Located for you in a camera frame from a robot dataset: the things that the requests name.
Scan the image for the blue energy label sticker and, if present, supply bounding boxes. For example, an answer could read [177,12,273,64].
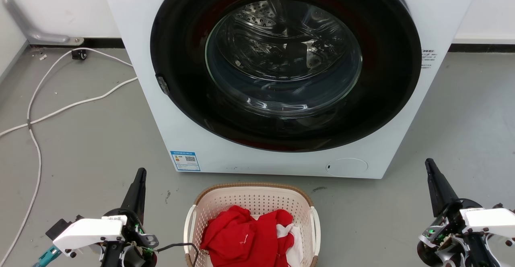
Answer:
[170,151,201,172]

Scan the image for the small text sticker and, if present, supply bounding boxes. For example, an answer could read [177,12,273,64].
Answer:
[421,50,436,70]

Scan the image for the white floor cable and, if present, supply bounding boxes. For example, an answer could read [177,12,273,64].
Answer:
[0,77,138,138]
[0,48,134,266]

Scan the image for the round white filter cover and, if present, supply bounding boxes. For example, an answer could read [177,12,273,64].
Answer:
[325,158,369,177]

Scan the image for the white front-load washing machine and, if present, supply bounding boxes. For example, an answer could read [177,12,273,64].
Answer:
[98,0,484,179]

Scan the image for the teal cable connector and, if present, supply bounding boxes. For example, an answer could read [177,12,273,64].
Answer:
[33,246,62,267]

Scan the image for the red garment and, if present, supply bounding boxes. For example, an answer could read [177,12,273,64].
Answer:
[200,205,295,267]

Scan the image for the white garment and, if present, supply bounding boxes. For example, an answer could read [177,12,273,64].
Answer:
[276,224,304,267]

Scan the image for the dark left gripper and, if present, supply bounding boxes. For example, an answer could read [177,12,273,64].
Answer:
[101,168,160,267]

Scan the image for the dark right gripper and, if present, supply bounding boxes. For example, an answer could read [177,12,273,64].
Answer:
[416,158,489,267]

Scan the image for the steel washer drum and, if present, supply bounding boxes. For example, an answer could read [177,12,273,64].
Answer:
[231,0,324,71]

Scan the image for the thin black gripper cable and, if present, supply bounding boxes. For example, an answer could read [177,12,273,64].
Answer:
[155,242,201,267]

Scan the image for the grey washer door latch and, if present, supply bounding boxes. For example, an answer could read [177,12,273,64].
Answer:
[156,75,170,95]

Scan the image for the black box behind left gripper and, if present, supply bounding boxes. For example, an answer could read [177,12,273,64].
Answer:
[45,215,84,242]

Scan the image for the black round washer door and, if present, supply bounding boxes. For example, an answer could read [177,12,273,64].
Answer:
[150,0,422,153]

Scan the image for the beige plastic laundry basket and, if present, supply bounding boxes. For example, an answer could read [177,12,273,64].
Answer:
[183,183,321,267]

